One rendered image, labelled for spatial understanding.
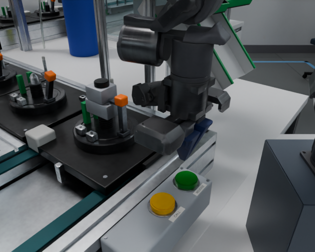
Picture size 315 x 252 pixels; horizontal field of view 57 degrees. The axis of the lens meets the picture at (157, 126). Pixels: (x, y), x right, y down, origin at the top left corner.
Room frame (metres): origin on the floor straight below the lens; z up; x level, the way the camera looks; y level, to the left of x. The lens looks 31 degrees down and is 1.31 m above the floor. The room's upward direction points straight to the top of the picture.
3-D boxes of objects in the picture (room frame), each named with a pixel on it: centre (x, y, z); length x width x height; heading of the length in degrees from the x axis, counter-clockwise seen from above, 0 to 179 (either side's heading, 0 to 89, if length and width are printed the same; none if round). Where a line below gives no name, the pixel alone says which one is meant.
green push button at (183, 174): (0.39, -0.05, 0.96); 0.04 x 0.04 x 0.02
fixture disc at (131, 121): (0.54, 0.11, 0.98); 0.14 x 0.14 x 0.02
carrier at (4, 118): (0.69, 0.31, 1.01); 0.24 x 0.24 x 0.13; 52
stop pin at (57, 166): (0.44, 0.19, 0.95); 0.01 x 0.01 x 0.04; 52
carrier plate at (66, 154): (0.54, 0.11, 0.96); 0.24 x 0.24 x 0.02; 52
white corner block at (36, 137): (0.52, 0.25, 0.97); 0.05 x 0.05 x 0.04; 52
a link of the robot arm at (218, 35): (0.39, -0.05, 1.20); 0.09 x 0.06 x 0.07; 67
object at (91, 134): (0.48, 0.13, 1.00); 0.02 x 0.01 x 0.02; 52
